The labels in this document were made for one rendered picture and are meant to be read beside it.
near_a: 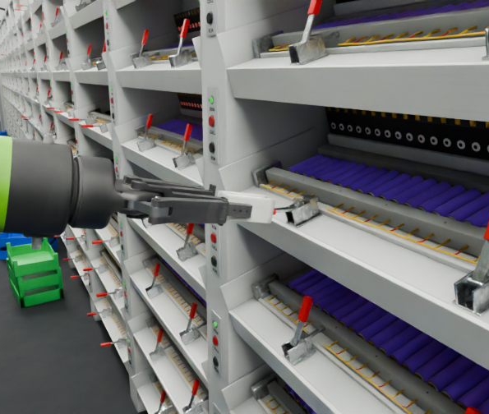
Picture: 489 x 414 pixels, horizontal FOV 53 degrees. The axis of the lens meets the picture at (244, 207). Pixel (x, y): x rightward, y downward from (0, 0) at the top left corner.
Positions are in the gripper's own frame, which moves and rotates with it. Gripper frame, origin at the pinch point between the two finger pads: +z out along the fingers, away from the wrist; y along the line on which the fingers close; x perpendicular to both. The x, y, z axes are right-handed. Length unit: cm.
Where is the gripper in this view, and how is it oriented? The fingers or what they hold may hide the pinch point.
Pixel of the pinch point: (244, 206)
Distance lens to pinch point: 59.6
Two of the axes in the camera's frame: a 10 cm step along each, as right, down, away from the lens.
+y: 4.5, 2.6, -8.6
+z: 8.7, 0.8, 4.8
